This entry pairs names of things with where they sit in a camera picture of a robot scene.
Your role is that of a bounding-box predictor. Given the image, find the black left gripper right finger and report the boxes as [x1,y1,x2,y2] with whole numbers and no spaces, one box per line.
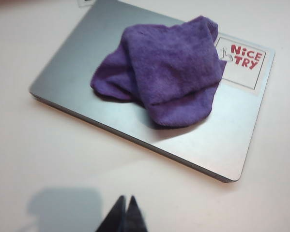
[125,195,149,232]

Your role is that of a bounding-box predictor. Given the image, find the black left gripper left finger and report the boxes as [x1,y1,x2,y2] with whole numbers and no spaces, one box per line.
[95,195,126,232]

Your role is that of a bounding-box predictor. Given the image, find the purple microfiber rag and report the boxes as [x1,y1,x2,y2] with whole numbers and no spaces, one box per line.
[90,15,228,129]

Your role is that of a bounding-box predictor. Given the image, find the silver closed laptop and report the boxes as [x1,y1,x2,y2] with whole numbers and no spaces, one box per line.
[29,0,276,182]

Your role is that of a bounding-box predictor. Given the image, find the white nice try sticker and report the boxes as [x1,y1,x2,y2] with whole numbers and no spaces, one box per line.
[214,34,271,92]

